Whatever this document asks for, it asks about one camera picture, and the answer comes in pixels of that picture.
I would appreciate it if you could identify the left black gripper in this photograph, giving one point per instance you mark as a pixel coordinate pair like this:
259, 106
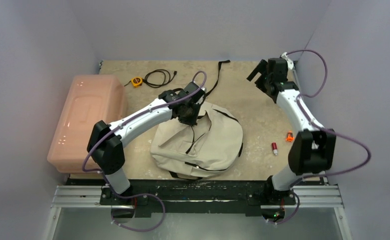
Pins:
192, 121

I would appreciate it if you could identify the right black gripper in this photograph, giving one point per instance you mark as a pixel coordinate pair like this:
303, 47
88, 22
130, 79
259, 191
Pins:
264, 78

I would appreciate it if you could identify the beige canvas backpack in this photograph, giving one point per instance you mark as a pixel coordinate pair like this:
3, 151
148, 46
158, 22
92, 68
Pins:
206, 149

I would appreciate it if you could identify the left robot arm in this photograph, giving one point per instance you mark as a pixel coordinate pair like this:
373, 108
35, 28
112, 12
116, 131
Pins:
108, 140

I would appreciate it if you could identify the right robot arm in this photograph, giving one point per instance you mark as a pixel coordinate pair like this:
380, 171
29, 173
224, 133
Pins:
313, 146

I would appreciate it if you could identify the yellow tape measure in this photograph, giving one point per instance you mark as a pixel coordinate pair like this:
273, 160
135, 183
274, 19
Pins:
137, 82

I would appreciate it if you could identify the orange small clip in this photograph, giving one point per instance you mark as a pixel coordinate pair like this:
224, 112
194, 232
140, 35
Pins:
290, 137

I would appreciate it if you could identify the red marker pen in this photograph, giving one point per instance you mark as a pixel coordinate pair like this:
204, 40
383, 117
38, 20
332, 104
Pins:
274, 148

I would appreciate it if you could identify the pink plastic storage box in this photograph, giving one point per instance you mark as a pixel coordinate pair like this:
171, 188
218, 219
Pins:
91, 98

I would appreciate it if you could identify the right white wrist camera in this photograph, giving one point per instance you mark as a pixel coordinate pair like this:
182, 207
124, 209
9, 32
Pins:
290, 62

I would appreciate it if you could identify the black table front rail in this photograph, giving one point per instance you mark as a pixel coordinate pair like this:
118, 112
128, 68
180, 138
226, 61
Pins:
251, 198

